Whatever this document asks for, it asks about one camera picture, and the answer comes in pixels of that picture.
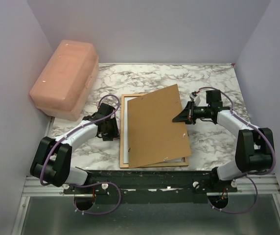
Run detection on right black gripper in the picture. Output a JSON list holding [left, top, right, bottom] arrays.
[[173, 100, 211, 125]]

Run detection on brown fibreboard backing board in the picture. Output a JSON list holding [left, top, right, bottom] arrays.
[[126, 84, 191, 168]]

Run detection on brown wooden picture frame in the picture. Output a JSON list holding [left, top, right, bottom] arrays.
[[119, 93, 189, 169]]

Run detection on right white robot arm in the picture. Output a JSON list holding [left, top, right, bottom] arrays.
[[172, 87, 276, 192]]

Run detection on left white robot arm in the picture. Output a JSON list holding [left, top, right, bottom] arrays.
[[30, 103, 119, 193]]

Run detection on pink translucent plastic storage box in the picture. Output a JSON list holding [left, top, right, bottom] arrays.
[[29, 40, 99, 121]]

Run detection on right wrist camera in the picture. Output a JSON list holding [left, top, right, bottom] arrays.
[[189, 91, 201, 106]]

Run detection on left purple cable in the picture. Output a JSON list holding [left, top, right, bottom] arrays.
[[39, 94, 122, 216]]

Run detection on purple cable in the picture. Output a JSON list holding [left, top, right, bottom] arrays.
[[196, 86, 277, 214], [39, 94, 122, 216]]

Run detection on black mounting base rail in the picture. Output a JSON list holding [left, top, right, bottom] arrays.
[[64, 168, 237, 205]]

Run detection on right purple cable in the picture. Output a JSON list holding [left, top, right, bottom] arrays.
[[196, 86, 277, 214]]

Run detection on aluminium extrusion frame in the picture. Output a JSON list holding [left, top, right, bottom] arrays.
[[10, 62, 280, 235]]

